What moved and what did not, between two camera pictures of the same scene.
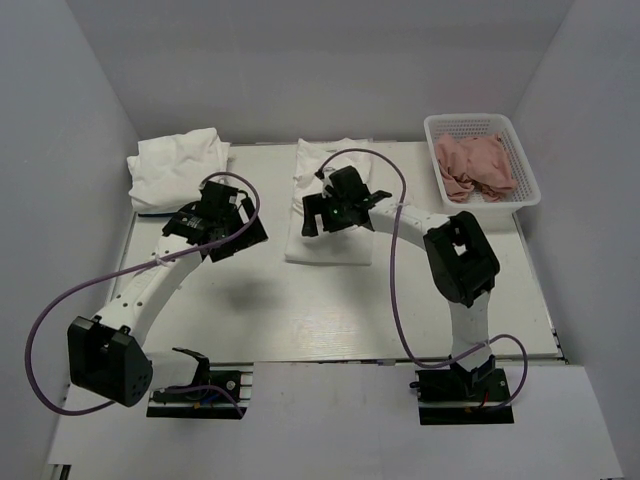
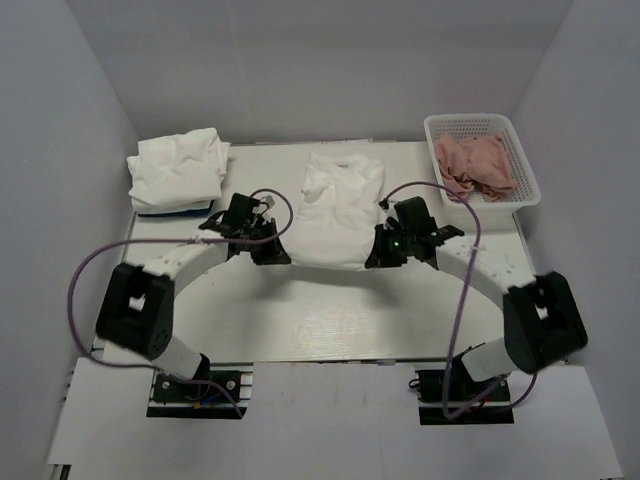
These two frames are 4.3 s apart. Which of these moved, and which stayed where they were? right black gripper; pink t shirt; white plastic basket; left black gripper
Moved: left black gripper; right black gripper
Stayed: pink t shirt; white plastic basket
